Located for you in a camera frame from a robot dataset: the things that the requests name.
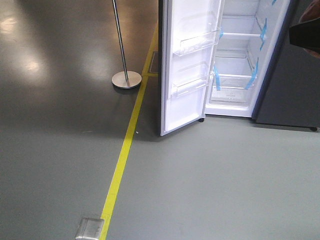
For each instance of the black floor sign plate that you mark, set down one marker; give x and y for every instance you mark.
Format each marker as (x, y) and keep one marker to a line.
(154, 64)

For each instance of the red yellow apple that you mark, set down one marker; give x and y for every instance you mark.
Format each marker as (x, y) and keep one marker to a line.
(311, 16)

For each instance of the clear lower door bin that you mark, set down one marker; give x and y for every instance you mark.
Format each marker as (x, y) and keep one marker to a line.
(180, 89)

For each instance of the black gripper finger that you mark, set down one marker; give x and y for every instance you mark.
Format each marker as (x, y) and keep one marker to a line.
(301, 36)

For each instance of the white fridge interior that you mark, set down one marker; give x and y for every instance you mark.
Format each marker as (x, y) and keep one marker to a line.
(249, 33)

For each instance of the steel sign stand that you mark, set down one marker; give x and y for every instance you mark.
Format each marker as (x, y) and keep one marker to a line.
(124, 79)

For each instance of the clear upper door bin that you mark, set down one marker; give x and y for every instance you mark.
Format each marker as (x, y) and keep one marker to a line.
(185, 46)

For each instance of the open fridge door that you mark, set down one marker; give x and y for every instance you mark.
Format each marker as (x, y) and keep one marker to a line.
(179, 19)

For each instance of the clear crisper drawer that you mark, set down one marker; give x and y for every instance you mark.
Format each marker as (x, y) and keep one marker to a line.
(231, 95)

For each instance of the clear door bin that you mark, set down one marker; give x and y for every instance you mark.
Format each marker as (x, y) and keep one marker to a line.
(185, 46)
(180, 89)

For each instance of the blue tape strip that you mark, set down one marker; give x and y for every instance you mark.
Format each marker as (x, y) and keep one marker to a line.
(217, 78)

